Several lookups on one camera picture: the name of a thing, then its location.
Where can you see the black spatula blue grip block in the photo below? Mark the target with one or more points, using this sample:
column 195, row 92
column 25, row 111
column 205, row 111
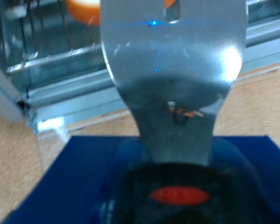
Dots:
column 177, row 77

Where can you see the white bread slice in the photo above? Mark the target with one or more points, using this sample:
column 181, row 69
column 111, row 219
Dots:
column 84, row 12

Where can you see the silver toaster oven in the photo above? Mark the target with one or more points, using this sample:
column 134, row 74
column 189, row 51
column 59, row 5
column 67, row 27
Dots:
column 68, row 90

